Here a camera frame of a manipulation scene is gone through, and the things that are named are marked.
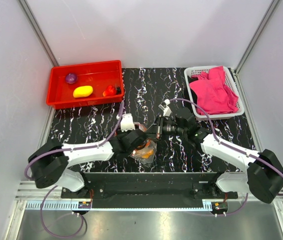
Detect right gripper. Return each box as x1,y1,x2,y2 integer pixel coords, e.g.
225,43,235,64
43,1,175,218
145,115,187,142

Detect clear zip top bag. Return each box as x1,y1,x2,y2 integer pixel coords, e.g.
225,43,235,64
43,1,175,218
129,122,157,165

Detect orange fake fruit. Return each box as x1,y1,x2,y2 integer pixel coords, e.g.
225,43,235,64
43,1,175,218
136,148,155,159

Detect red fake fruit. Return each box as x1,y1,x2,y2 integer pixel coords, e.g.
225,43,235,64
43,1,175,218
102,85,117,97

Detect yellow fake lemon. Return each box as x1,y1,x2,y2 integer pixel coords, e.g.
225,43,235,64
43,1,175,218
73,85,94,99

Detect pink fake fruit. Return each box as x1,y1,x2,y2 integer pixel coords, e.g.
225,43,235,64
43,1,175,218
65,73,78,84

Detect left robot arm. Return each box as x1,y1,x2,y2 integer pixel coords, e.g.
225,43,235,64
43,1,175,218
26,129,147,198

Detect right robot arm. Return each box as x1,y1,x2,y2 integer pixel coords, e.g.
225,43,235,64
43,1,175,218
146,108,283,204

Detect black marble mat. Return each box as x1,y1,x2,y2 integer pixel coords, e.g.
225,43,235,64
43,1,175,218
48,67,258,173

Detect pink cloth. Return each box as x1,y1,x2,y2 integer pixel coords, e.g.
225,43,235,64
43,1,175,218
189,66,239,115

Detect white plastic basket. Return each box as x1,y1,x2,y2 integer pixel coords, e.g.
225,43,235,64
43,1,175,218
184,65,245,121

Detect red plastic bin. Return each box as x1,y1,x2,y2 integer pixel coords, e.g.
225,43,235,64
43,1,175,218
46,60,125,110

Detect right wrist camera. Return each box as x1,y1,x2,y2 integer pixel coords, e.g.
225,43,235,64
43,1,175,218
158,99,172,117

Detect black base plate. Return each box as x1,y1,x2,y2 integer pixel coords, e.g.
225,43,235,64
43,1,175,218
61,172,238,210

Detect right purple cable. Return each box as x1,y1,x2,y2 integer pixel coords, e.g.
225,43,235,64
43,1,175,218
168,97,283,216

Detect purple cable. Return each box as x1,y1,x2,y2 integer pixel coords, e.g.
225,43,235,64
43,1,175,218
168,97,283,216
23,101,126,238

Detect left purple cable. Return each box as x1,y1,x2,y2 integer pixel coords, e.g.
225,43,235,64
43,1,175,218
23,101,126,238

